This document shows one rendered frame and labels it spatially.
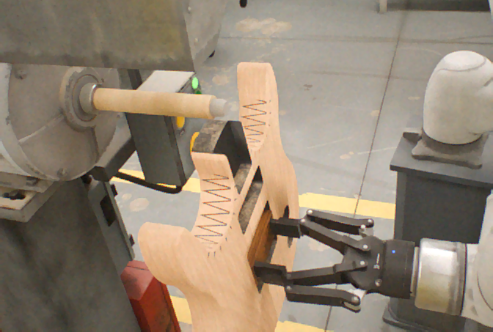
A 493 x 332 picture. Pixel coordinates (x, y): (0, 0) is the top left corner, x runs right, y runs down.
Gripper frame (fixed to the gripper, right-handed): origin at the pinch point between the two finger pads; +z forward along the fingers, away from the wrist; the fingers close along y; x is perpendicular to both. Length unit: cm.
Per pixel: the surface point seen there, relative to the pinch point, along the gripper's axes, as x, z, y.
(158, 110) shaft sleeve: 19.1, 14.4, 6.7
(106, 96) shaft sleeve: 20.3, 22.6, 7.4
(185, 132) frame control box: -6.6, 26.9, 28.5
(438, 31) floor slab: -156, -18, 303
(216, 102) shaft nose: 20.0, 5.9, 8.0
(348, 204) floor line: -124, 12, 108
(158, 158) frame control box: -9.4, 31.8, 22.9
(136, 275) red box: -46, 47, 15
